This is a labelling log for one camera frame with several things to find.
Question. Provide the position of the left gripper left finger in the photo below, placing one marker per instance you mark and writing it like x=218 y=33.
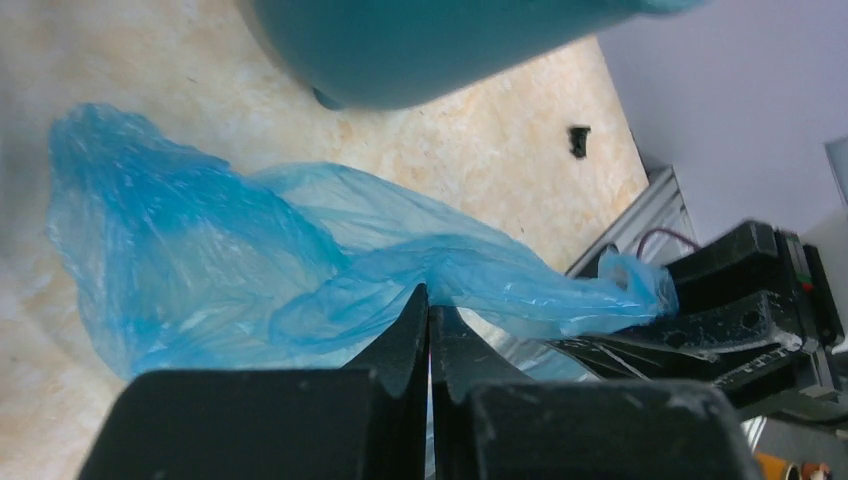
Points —
x=364 y=420

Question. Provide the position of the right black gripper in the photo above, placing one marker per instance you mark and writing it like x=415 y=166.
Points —
x=757 y=321

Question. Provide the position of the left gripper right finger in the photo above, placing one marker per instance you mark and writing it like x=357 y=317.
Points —
x=491 y=421

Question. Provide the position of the blue plastic trash bag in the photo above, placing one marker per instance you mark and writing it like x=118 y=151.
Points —
x=182 y=263

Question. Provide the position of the teal plastic trash bin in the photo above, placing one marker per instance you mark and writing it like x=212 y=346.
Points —
x=394 y=54

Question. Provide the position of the small black clip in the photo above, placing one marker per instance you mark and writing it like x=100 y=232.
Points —
x=578 y=137

